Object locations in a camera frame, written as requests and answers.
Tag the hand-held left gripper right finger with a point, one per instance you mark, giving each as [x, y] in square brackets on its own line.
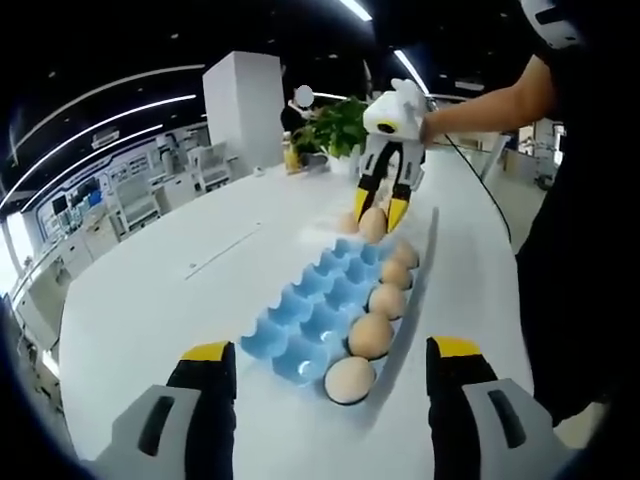
[535, 450]

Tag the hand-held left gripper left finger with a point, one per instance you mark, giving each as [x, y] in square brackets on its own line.
[125, 450]

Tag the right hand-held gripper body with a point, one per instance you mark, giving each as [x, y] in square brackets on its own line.
[400, 112]

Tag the single brown egg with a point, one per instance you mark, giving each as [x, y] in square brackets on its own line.
[350, 380]
[405, 252]
[370, 335]
[396, 274]
[347, 223]
[387, 300]
[372, 227]

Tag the blue egg tray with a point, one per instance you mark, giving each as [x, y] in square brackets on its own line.
[300, 320]

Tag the person's right hand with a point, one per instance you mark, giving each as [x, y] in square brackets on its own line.
[436, 127]

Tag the potted green plant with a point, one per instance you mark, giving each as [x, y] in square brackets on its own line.
[345, 125]

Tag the straight ceiling light bar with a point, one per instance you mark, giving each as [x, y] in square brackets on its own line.
[357, 9]
[407, 65]

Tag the person's beige trousers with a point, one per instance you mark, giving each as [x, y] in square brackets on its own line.
[585, 425]

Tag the small yellow object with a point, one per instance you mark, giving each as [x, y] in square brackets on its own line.
[292, 160]

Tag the small white gadget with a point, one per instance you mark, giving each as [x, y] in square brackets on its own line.
[259, 171]

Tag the white square pillar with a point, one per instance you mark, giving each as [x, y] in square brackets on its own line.
[240, 110]

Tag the white table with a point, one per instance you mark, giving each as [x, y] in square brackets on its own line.
[150, 300]

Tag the white chest-worn device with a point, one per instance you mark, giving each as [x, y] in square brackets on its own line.
[550, 20]

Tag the person's black shirt torso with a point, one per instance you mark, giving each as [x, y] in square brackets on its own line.
[590, 225]

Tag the row of white workbenches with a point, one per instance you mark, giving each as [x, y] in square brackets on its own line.
[135, 195]

